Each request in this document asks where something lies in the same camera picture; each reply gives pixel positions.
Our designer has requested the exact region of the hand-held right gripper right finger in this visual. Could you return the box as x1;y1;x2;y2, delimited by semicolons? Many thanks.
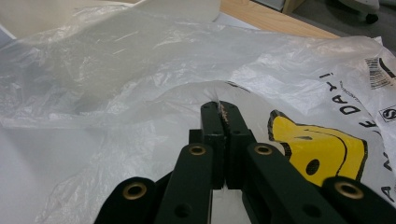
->
219;100;258;190

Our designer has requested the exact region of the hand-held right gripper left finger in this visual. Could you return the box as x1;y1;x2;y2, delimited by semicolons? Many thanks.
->
189;101;226;190

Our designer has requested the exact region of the clear smiley plastic bag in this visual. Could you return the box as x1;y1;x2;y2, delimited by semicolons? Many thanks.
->
0;6;396;224

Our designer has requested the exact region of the wooden table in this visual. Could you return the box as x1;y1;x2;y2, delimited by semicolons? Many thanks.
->
219;0;341;40

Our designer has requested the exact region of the white chair base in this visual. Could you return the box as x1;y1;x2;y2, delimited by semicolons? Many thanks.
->
337;0;381;25

